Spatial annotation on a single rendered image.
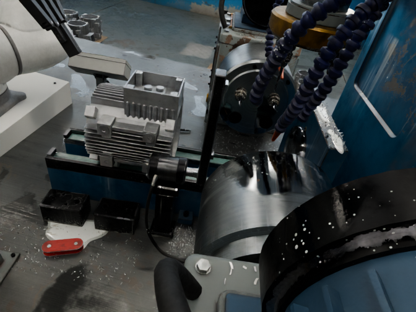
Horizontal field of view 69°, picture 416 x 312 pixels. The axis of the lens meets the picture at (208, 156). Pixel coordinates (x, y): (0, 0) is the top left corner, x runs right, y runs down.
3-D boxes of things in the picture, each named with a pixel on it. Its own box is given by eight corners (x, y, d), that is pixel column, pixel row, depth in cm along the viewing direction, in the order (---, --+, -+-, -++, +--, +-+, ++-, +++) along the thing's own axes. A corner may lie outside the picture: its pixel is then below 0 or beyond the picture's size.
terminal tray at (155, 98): (182, 104, 77) (185, 77, 73) (175, 125, 69) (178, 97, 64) (135, 96, 77) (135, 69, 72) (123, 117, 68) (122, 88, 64)
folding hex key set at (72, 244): (84, 241, 73) (83, 236, 72) (83, 253, 70) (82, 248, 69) (44, 245, 70) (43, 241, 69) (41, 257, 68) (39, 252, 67)
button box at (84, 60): (129, 82, 98) (132, 65, 98) (124, 75, 90) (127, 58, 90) (76, 72, 97) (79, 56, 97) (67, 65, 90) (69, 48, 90)
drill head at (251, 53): (273, 96, 126) (293, 35, 111) (284, 147, 97) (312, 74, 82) (214, 86, 125) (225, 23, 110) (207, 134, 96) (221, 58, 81)
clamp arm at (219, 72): (208, 177, 68) (230, 70, 53) (207, 186, 66) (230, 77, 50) (193, 174, 68) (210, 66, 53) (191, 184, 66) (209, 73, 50)
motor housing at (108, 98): (179, 143, 90) (186, 83, 78) (168, 186, 75) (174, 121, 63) (112, 131, 89) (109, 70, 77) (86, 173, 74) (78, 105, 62)
